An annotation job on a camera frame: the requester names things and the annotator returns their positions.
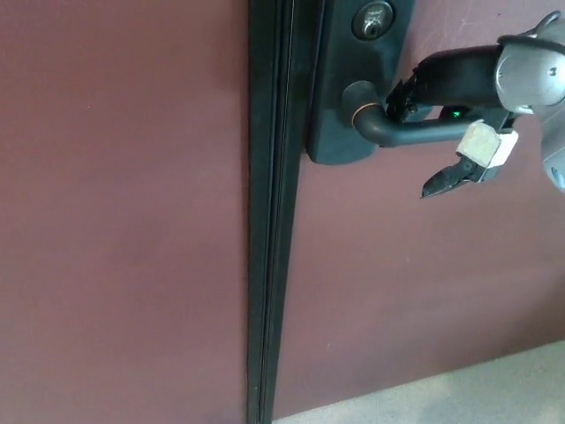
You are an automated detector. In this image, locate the maroon door leaf with handle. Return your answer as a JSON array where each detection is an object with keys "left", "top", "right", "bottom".
[{"left": 272, "top": 0, "right": 565, "bottom": 421}]

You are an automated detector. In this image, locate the black door edge strip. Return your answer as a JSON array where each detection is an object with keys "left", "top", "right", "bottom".
[
  {"left": 263, "top": 0, "right": 331, "bottom": 424},
  {"left": 245, "top": 0, "right": 295, "bottom": 424}
]

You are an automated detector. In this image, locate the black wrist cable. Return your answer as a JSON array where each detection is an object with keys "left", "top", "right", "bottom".
[{"left": 497, "top": 10, "right": 565, "bottom": 50}]

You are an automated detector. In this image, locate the silver key lock cylinder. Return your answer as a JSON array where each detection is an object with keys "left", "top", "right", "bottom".
[{"left": 350, "top": 0, "right": 396, "bottom": 42}]

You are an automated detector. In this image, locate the maroon door leaf plain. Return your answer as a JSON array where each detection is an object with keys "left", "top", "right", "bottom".
[{"left": 0, "top": 0, "right": 253, "bottom": 424}]

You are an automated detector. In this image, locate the black lever door handle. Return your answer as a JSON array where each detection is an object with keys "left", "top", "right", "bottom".
[{"left": 341, "top": 79, "right": 477, "bottom": 149}]

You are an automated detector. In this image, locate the black door handle backplate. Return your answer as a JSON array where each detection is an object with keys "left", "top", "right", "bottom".
[{"left": 306, "top": 0, "right": 418, "bottom": 166}]

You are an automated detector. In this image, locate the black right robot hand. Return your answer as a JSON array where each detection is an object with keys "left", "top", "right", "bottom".
[{"left": 383, "top": 42, "right": 520, "bottom": 202}]

